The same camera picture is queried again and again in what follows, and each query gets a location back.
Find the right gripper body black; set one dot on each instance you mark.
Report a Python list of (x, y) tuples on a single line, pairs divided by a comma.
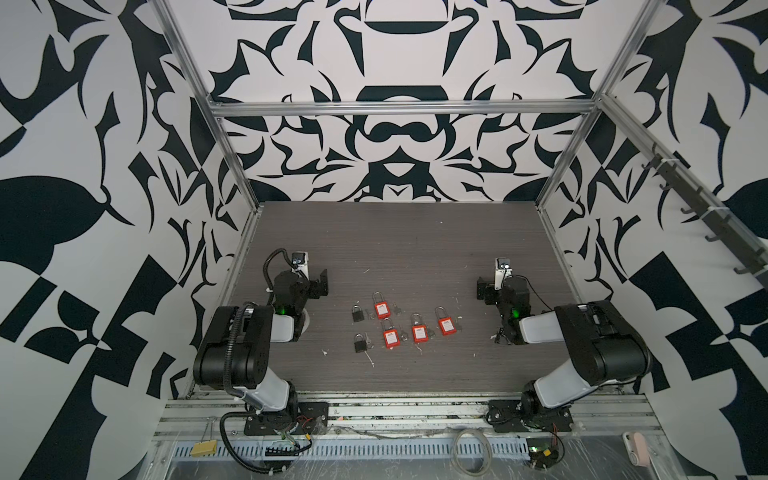
[(493, 296)]

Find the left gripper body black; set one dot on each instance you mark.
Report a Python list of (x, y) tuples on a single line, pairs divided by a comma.
[(314, 291)]

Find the red padlock with white label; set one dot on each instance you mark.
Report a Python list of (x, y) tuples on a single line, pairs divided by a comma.
[(446, 323)]

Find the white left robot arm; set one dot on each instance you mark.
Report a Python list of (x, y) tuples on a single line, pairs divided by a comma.
[(234, 358)]

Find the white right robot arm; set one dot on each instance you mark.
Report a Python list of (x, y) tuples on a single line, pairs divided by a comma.
[(603, 348)]

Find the roll of clear tape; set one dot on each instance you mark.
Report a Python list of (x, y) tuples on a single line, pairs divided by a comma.
[(301, 324)]

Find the bunch of keys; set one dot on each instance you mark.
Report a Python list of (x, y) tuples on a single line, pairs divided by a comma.
[(500, 336)]

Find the green lit circuit board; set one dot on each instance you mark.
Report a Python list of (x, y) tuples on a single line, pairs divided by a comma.
[(545, 454)]

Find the yellow connector block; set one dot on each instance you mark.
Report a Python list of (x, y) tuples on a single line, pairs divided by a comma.
[(204, 448)]

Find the pink white device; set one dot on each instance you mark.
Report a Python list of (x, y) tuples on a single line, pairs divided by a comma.
[(637, 449)]

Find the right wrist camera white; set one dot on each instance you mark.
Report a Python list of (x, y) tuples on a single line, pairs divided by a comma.
[(502, 270)]

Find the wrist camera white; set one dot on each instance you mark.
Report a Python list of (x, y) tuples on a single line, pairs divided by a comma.
[(502, 270), (300, 263)]

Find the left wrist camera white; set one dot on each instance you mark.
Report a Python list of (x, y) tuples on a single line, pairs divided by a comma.
[(300, 263)]

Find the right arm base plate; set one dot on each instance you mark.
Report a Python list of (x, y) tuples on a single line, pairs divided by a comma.
[(514, 416)]

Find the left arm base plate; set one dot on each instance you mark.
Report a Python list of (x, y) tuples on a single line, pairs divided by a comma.
[(302, 417)]

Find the white perforated cable duct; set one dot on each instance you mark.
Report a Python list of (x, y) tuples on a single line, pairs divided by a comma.
[(507, 448)]

